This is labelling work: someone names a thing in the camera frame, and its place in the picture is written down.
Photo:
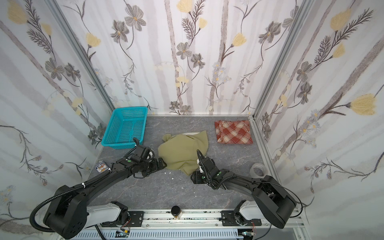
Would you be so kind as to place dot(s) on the olive green skirt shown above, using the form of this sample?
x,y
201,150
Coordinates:
x,y
179,152

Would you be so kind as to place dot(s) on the clear tape roll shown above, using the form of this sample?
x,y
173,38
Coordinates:
x,y
258,170

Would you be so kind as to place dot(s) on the black knob jar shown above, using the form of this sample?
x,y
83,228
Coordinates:
x,y
176,212

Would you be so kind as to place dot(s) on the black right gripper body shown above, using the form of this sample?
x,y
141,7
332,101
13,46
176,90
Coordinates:
x,y
202,163

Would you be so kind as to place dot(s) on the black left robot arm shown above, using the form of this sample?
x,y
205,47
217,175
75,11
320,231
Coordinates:
x,y
66,212

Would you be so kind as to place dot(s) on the teal plastic basket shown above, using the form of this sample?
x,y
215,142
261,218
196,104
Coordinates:
x,y
125,126

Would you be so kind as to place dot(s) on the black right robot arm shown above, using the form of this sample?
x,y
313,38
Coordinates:
x,y
276,203

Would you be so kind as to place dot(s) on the red plaid wool skirt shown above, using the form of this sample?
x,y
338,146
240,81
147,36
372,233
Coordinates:
x,y
235,133

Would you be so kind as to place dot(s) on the aluminium front rail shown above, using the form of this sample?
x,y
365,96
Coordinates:
x,y
192,225

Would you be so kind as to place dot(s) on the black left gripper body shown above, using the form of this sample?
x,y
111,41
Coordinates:
x,y
157,165

